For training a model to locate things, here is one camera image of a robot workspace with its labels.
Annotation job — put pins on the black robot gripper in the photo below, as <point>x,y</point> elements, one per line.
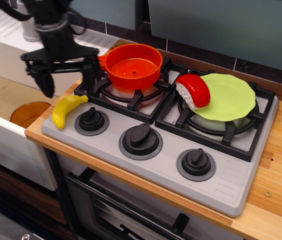
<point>61,53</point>

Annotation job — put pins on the red white sushi toy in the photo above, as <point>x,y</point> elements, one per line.
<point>194,91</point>

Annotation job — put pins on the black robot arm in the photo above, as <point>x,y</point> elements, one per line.
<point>46,14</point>

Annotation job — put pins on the yellow plastic banana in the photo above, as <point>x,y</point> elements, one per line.
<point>65,106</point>

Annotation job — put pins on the black left stove knob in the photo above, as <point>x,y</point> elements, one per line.
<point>91,122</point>

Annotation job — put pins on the black stove knob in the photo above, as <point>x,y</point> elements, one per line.
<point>91,122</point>
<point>140,142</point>
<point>196,165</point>

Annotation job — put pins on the grey toy faucet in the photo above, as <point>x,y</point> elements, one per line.
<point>29,33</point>

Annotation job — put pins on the amber plastic bowl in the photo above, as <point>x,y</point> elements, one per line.
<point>26,114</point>

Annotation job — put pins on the white toy sink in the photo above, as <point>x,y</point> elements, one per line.
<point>17,153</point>

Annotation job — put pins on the black middle stove knob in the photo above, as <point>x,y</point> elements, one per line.
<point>140,142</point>

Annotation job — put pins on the black left burner grate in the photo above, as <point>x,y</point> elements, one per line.
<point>141,104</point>

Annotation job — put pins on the black burner grate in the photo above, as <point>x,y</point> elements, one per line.
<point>141,104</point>
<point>238,138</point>

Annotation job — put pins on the toy oven door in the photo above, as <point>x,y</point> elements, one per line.
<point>121,219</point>

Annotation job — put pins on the black right stove knob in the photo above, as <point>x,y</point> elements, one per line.
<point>196,165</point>

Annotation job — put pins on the light green plastic plate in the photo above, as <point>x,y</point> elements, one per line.
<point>231,98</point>

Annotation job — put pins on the black right burner grate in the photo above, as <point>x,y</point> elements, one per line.
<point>238,138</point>

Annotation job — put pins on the grey toy stove top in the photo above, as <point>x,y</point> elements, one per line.
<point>226,191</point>

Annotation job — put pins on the orange pot grey handle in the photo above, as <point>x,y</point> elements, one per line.
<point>132,66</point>

